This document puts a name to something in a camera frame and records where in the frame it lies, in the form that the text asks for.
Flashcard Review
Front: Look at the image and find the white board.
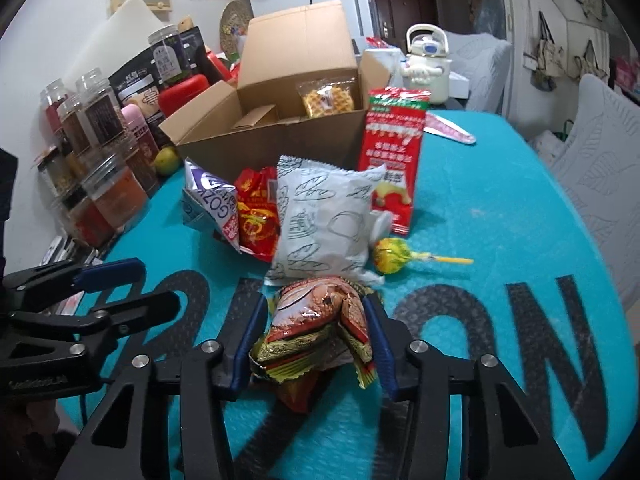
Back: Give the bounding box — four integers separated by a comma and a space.
84, 0, 167, 92

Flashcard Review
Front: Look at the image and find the clear waffle packet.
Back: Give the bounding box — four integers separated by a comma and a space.
295, 77, 359, 120

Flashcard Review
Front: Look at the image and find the round woven mat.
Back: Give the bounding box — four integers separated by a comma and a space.
218, 0, 254, 62

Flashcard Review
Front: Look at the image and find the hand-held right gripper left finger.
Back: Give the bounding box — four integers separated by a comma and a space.
62, 293, 269, 480

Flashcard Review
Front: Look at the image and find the white cartoon water bottle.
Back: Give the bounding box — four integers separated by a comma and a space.
401, 23, 454, 106

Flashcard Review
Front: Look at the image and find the teal table mat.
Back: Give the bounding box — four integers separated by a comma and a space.
55, 107, 636, 480

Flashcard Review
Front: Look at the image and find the white bread packet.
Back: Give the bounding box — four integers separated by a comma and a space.
264, 155, 389, 287

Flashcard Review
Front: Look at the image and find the dark glossy pouch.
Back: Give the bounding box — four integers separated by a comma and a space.
178, 27, 211, 79

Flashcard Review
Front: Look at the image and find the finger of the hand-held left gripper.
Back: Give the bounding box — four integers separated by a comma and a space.
0, 290, 181, 357
0, 258, 147, 312

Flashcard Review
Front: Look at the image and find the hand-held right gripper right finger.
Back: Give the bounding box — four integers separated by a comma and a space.
362, 293, 576, 480

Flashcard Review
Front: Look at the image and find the white quilted chair cover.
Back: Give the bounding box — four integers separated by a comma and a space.
442, 29, 514, 112
529, 73, 640, 307

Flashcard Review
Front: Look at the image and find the cardboard box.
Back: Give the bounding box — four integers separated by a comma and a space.
159, 0, 392, 189

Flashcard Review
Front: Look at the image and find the white red bag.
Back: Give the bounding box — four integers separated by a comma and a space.
363, 36, 406, 87

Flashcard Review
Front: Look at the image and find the pink wall item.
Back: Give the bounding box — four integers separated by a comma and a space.
614, 54, 640, 92

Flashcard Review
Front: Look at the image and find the tall red packet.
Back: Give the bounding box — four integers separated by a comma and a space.
357, 87, 432, 239

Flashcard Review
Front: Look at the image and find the black pouch with white print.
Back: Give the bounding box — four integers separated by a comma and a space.
108, 50, 169, 132

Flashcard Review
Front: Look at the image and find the hanging tote bag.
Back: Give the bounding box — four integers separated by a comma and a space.
522, 9, 571, 92
572, 39, 609, 82

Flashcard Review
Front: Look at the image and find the green round fruit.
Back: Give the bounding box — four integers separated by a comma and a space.
152, 145, 181, 177

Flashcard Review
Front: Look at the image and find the brown red snack packet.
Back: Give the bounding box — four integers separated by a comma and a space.
248, 276, 379, 414

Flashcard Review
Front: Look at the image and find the clear jar with dark label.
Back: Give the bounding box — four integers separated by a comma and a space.
147, 25, 187, 87

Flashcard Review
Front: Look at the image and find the red lunch box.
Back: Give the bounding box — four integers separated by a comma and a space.
158, 74, 211, 119

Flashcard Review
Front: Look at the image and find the white flat box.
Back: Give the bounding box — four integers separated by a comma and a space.
447, 71, 471, 101

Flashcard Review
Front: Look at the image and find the dark brown door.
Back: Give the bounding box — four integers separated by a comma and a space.
368, 0, 441, 49

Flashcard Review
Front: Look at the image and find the white fridge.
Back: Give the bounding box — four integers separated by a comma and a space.
249, 0, 374, 42

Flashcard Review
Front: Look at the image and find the purple white snack packet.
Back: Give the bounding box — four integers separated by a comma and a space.
181, 157, 244, 254

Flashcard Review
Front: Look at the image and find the yellow green lollipop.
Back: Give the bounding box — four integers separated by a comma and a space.
372, 237, 475, 276

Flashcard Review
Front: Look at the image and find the pink white flat packet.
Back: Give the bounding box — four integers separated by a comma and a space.
424, 111, 477, 145

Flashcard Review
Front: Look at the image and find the group of clear spice jars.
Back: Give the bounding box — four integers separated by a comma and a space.
37, 67, 162, 252

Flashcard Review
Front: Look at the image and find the pink bottle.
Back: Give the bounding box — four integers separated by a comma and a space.
121, 103, 159, 162

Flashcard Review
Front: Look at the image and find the red gold snack packet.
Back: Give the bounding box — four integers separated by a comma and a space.
234, 166, 281, 264

